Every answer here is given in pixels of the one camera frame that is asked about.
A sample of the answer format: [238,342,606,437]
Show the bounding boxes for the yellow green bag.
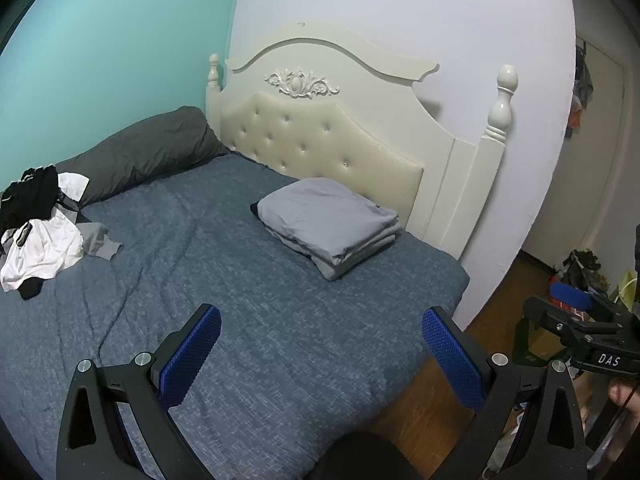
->
[616,269,640,306]

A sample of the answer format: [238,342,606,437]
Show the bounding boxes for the white t-shirt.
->
[0,207,85,293]

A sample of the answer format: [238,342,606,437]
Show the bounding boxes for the cream bed headboard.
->
[206,21,520,261]

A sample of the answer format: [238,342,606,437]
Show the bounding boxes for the person's right hand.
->
[608,379,640,411]

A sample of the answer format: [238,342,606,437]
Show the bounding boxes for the dark grey duvet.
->
[52,106,231,206]

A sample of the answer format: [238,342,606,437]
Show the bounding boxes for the dark bag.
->
[557,249,608,291]

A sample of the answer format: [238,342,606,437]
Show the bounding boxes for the white grey garment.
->
[56,172,91,211]

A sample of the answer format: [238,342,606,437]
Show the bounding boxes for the plain black garment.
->
[17,277,46,301]

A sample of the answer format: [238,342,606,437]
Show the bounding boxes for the grey jacket with black trim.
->
[250,177,403,266]

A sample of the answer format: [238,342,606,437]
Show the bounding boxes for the bed with blue cover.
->
[0,152,471,480]

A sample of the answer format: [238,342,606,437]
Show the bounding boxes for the hanging clothes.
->
[565,42,595,141]

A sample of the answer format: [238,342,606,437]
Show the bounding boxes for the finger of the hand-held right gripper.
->
[549,281,609,314]
[523,296,589,346]

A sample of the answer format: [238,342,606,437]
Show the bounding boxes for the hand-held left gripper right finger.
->
[421,305,587,480]

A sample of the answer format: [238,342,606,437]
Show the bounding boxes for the cream door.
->
[522,35,632,281]

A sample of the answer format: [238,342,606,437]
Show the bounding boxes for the folded grey sweater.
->
[310,230,405,281]

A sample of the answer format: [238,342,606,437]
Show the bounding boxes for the grey sweatshirt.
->
[77,220,123,262]

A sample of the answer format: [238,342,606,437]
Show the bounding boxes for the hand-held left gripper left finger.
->
[56,302,222,480]

